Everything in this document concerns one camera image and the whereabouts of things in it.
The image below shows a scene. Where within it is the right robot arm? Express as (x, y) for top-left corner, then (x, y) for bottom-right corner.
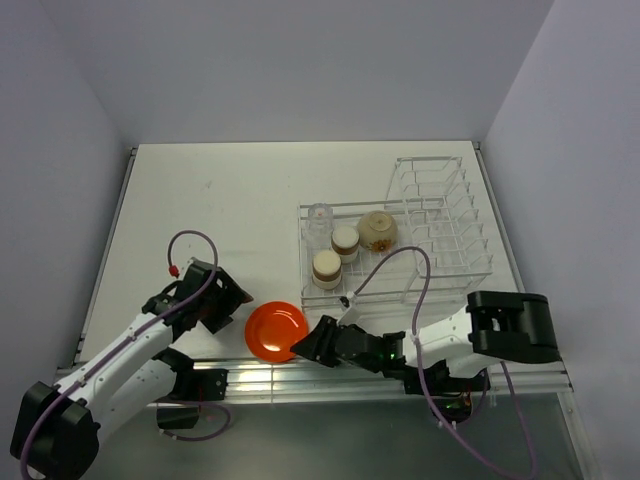
(290, 291), (561, 396)

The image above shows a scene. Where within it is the clear faceted glass tumbler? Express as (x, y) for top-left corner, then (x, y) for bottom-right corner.
(305, 203), (334, 249)

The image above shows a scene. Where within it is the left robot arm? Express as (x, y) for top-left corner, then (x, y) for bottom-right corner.
(10, 260), (253, 479)

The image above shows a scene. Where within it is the steel cup brown base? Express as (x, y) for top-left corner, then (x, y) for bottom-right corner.
(312, 250), (342, 290)

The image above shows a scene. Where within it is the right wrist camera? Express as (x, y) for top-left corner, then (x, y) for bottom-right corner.
(338, 292), (361, 326)

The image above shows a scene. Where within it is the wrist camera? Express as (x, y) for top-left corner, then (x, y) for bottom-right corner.
(338, 292), (361, 326)
(168, 257), (196, 279)

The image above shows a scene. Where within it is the aluminium front rail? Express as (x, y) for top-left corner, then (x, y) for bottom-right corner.
(47, 352), (574, 411)

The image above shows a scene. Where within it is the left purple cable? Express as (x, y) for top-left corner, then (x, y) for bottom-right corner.
(19, 229), (234, 479)

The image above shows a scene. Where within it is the clear acrylic dish rack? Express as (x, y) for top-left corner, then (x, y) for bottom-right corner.
(298, 156), (493, 308)

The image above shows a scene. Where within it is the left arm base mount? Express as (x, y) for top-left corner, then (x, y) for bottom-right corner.
(156, 368), (229, 434)

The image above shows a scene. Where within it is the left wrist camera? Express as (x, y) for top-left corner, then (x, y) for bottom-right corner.
(168, 257), (196, 279)

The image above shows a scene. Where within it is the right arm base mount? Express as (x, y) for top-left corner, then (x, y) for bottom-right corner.
(422, 361), (490, 426)

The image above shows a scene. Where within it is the white ceramic bowl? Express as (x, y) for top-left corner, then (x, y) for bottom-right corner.
(357, 211), (398, 253)

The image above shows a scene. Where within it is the orange plate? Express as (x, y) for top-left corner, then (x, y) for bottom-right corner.
(244, 301), (309, 363)

